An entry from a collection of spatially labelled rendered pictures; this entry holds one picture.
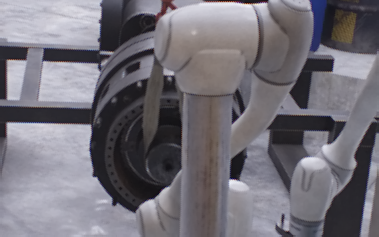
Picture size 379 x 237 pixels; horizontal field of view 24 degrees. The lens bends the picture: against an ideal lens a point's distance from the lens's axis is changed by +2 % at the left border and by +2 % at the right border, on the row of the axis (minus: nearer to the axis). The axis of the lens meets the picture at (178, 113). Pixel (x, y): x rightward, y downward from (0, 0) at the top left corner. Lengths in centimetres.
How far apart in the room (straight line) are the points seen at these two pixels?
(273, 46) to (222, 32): 11
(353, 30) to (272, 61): 405
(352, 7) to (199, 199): 409
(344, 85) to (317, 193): 306
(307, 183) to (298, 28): 66
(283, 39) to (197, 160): 30
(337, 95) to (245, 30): 367
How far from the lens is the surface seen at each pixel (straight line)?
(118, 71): 302
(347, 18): 580
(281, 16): 174
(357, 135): 237
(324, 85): 537
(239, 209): 211
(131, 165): 290
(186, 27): 169
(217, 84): 171
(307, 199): 231
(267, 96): 186
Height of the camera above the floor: 193
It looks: 20 degrees down
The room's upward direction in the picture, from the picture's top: 4 degrees clockwise
